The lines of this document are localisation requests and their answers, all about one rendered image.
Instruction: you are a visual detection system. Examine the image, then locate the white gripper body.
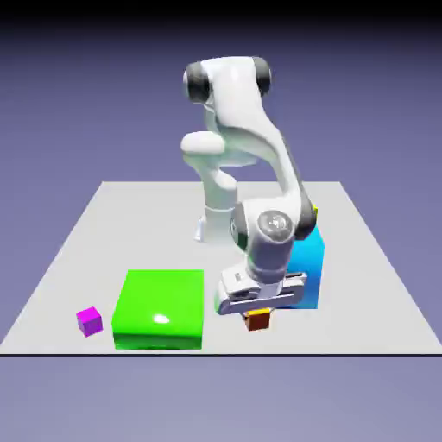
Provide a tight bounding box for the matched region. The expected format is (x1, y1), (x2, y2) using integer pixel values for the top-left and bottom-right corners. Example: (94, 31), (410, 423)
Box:
(214, 265), (308, 316)

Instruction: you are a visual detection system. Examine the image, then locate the large green box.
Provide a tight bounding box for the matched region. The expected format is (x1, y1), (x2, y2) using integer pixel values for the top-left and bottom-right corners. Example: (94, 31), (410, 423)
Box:
(110, 269), (205, 351)

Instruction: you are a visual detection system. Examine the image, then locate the large blue box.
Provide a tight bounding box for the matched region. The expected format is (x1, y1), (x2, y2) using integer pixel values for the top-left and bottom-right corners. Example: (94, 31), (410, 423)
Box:
(275, 225), (325, 310)

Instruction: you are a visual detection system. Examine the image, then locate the small magenta cube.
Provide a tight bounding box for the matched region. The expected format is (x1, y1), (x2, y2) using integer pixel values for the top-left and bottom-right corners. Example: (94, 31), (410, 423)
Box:
(75, 306), (104, 338)

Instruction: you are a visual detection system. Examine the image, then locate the small orange cube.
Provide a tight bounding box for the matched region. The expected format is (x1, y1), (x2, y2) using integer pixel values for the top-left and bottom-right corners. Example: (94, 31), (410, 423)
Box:
(243, 307), (273, 332)

